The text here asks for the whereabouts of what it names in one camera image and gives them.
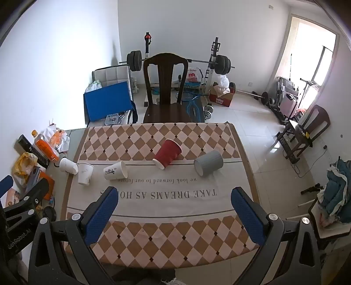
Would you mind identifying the blue board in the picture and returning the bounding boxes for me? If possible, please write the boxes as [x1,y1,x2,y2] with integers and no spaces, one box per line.
[84,80,133,123]

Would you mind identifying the white paper cup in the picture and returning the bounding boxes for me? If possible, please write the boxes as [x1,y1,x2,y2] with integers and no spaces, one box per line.
[77,163,94,186]
[59,157,79,175]

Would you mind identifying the barbell with black plates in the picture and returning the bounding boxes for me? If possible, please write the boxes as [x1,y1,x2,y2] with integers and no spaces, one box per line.
[118,51,236,75]

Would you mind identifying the white padded chair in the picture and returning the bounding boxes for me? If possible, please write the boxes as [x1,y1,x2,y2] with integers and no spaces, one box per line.
[92,65,133,91]

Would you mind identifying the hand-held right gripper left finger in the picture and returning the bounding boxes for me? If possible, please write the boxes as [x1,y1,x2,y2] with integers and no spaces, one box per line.
[28,186,119,285]

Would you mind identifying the checkered tablecloth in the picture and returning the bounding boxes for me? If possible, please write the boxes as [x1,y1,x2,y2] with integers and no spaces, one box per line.
[60,122,261,269]

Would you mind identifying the grey ribbed cup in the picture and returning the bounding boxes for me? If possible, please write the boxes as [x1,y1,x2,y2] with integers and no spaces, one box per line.
[194,150,224,177]

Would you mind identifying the small barbell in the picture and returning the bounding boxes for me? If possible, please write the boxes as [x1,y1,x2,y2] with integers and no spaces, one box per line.
[235,89,270,106]

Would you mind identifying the black power strip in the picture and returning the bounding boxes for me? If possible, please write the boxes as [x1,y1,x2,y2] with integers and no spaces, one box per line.
[275,135,300,164]

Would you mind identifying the long black box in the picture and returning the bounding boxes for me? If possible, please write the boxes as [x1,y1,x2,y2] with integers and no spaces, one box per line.
[17,134,50,169]

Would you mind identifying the orange drink bottle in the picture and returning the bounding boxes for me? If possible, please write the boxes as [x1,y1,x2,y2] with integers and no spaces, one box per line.
[31,130,60,163]

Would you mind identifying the white barbell rack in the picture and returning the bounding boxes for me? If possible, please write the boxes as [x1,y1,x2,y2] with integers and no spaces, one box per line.
[143,32,223,108]

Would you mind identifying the yellow plastic bag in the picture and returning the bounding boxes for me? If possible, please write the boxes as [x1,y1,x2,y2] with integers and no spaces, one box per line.
[14,153,39,182]

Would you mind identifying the white cup with black print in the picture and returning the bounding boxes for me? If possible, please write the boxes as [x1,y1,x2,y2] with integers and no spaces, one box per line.
[103,161,128,181]

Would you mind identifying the dark exercise mat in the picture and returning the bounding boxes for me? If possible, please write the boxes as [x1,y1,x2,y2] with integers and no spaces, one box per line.
[182,94,205,123]

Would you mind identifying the folded exercise machine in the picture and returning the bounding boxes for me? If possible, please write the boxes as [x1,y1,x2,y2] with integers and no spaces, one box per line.
[270,77,322,124]

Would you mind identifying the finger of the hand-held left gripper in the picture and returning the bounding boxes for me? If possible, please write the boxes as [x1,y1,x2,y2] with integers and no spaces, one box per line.
[2,178,50,220]
[0,175,14,205]

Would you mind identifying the black hand tool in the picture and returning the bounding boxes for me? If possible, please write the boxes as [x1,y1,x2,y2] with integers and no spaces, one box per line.
[300,183,322,196]

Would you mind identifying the white and red plastic bag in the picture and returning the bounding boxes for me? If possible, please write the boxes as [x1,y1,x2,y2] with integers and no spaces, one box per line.
[184,66,202,84]

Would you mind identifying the red ribbed paper cup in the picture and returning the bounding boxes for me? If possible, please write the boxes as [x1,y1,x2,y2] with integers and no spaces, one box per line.
[153,139,183,169]

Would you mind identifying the red cardboard box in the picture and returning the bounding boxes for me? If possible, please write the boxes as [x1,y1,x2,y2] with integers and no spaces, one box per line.
[209,84,235,107]

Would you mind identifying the pile of clothes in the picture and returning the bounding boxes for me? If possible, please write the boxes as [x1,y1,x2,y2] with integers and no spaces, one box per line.
[317,158,351,228]

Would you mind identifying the clear plastic container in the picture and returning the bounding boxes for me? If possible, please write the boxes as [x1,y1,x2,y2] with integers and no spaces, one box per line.
[105,113,122,126]

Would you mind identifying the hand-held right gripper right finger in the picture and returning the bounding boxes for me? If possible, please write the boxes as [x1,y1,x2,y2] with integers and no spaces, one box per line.
[231,187,322,285]

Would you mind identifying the orange box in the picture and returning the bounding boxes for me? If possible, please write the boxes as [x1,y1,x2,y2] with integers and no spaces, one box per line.
[27,170,56,201]

